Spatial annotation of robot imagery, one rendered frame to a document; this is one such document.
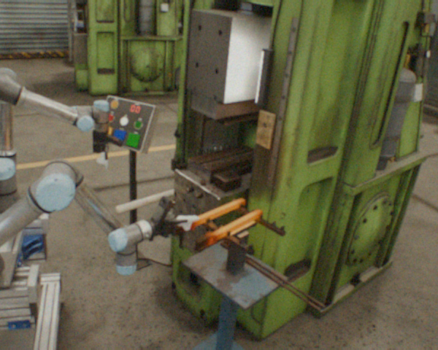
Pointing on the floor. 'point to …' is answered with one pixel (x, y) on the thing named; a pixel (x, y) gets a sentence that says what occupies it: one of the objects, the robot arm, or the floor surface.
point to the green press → (128, 47)
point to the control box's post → (133, 184)
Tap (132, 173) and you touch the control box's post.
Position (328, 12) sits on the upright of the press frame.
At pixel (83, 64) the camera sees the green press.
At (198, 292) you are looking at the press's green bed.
